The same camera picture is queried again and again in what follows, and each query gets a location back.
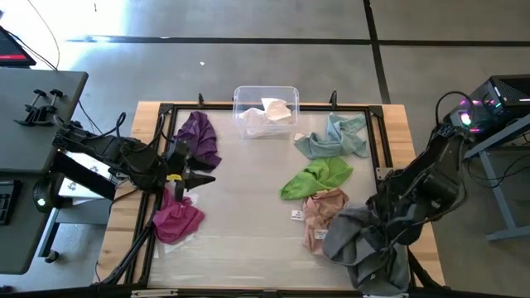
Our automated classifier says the black arm base cable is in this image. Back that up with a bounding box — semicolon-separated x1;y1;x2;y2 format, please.
434;90;476;127

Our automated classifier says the black monitor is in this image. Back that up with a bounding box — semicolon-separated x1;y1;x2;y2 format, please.
0;25;37;69

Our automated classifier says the light blue towel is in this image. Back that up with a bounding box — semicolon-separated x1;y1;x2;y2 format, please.
293;112;370;161

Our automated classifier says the magenta towel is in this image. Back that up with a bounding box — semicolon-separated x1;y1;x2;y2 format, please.
152;188;206;245

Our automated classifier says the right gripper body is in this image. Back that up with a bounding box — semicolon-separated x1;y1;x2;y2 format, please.
369;194;422;246

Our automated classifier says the black aluminium table frame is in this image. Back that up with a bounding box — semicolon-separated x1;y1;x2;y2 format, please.
99;91;446;298

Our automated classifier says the blue-grey metal table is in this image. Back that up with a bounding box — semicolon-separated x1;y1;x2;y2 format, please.
463;115;530;243

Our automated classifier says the black keyboard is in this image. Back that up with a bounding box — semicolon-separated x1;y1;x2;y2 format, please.
0;180;22;227

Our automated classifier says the dark grey side desk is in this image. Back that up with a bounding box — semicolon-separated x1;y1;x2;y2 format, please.
0;68;89;276

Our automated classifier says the cream towel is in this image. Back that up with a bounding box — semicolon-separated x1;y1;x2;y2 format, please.
260;97;293;123

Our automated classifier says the black computer with RGB lights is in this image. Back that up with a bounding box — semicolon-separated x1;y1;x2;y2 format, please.
445;74;530;136

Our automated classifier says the thin black cable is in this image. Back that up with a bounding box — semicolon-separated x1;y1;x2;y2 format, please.
26;0;61;70

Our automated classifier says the white towel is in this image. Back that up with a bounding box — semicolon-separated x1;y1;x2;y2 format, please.
238;106;291;138

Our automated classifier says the purple towel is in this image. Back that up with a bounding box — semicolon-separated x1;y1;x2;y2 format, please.
173;110;223;171

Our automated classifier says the white printed box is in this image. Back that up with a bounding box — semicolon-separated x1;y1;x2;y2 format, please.
57;151;118;200

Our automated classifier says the pink towel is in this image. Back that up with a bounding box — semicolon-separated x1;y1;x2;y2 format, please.
291;189;350;256

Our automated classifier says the green towel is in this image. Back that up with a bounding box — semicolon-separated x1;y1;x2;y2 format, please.
279;156;354;201

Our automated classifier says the clear plastic bin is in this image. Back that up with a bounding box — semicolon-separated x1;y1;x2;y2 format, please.
232;85;301;140

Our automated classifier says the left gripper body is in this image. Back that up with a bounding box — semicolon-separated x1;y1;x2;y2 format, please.
164;139;190;203

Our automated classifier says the black desk clamp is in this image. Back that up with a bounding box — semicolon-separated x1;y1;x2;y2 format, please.
39;89;65;125
14;89;49;127

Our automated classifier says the black computer mouse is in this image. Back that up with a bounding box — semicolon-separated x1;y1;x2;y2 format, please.
32;177;54;214

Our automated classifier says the grey towel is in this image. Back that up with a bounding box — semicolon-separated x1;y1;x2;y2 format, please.
322;205;411;297

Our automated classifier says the black cable bundle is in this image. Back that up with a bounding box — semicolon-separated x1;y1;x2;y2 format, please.
76;101;128;141

